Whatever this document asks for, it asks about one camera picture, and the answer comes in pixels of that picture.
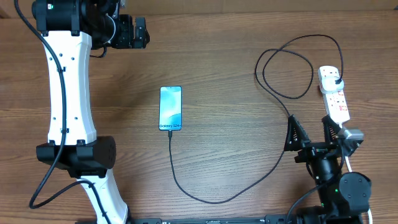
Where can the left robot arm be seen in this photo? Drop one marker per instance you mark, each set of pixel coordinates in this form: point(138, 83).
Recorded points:
point(70, 30)

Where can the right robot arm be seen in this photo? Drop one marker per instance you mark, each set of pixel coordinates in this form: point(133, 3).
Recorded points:
point(337, 197)

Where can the white power strip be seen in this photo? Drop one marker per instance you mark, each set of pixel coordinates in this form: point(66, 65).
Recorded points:
point(335, 103)

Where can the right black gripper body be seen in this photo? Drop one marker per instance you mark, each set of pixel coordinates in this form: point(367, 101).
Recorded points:
point(311, 152)

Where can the white charger plug adapter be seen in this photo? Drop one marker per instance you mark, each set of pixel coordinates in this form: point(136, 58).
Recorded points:
point(331, 85)

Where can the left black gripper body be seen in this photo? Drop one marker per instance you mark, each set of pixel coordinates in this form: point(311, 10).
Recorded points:
point(124, 39)

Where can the Samsung Galaxy smartphone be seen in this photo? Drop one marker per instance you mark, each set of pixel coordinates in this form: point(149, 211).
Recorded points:
point(170, 108)

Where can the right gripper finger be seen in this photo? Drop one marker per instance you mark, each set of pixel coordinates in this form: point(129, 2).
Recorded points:
point(296, 138)
point(331, 129)

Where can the cardboard backboard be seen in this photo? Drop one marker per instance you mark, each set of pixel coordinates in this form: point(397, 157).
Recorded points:
point(159, 7)

